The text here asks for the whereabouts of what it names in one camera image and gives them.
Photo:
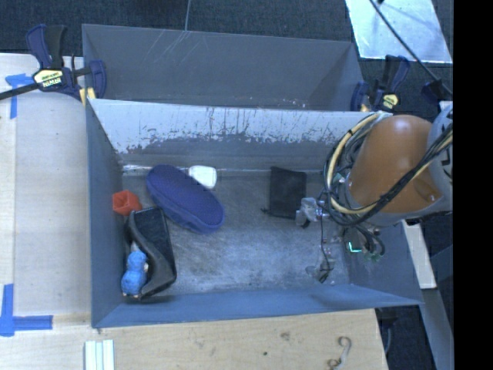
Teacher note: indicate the black cloth pouch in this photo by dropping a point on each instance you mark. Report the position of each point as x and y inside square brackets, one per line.
[287, 193]

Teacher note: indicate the blue oval pouch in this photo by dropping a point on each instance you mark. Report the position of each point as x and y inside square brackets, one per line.
[185, 200]

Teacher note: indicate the grey metal bin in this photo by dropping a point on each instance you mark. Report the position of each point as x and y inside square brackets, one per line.
[246, 253]

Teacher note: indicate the pale wood board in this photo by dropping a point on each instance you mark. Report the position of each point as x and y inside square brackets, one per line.
[52, 206]

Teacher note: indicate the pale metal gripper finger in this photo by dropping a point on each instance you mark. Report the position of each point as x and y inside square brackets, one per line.
[328, 256]
[311, 209]

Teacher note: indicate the blue toy bird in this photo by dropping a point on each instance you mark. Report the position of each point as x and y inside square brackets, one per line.
[134, 274]

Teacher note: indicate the small white rounded object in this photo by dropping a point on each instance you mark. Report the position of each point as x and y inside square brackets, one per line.
[204, 175]

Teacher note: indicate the black shoe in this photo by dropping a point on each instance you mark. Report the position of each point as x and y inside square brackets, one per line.
[154, 241]

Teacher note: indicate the red hexagonal cup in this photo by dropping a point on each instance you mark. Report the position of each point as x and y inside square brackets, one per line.
[125, 202]

